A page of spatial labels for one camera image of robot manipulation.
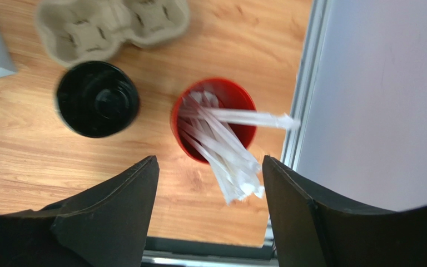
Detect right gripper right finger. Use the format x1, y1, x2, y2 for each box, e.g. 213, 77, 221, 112
262, 156, 427, 266

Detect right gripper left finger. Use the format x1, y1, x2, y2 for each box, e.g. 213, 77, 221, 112
0, 156, 160, 266

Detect black paper cup stack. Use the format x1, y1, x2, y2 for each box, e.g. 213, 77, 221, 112
54, 61, 141, 139

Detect red straw holder cup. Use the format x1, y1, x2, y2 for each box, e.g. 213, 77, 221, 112
170, 77, 256, 164

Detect bottom pulp cup carrier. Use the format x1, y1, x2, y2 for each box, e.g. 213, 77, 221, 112
34, 0, 191, 68

